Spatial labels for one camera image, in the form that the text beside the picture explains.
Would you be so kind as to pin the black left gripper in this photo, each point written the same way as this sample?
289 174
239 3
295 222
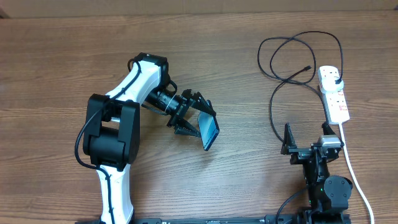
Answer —
197 101

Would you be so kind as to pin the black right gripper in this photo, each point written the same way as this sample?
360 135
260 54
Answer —
298 154

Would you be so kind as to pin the Galaxy S24+ smartphone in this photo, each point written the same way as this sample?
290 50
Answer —
209 129

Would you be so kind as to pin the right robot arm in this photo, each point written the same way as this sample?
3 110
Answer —
328 195

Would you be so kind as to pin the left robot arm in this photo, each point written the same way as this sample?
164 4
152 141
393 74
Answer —
111 133

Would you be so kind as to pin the white charger plug adapter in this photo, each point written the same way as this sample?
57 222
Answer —
330 85

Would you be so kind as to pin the white power strip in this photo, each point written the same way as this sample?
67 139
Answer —
336 107

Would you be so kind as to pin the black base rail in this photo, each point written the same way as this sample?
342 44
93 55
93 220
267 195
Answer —
268 219

